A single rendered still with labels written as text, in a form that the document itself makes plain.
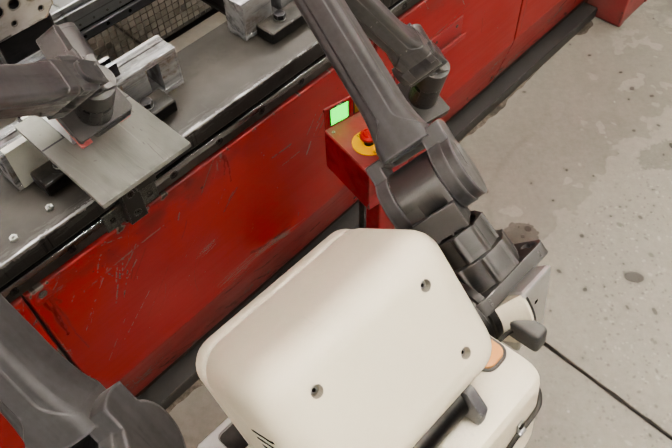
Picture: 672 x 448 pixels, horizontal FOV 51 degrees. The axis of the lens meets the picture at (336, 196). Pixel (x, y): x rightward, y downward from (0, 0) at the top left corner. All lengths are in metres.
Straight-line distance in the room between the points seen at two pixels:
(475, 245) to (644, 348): 1.50
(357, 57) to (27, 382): 0.48
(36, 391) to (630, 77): 2.62
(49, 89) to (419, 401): 0.59
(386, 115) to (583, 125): 1.96
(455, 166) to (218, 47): 0.92
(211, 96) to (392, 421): 1.01
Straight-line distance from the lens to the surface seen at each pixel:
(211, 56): 1.56
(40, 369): 0.64
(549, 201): 2.45
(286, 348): 0.53
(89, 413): 0.64
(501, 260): 0.78
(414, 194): 0.77
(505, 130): 2.63
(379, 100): 0.80
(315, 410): 0.54
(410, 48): 1.20
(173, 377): 2.05
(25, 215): 1.37
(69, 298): 1.48
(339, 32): 0.84
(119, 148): 1.24
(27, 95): 0.89
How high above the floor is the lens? 1.86
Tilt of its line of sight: 51 degrees down
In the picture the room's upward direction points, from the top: 3 degrees counter-clockwise
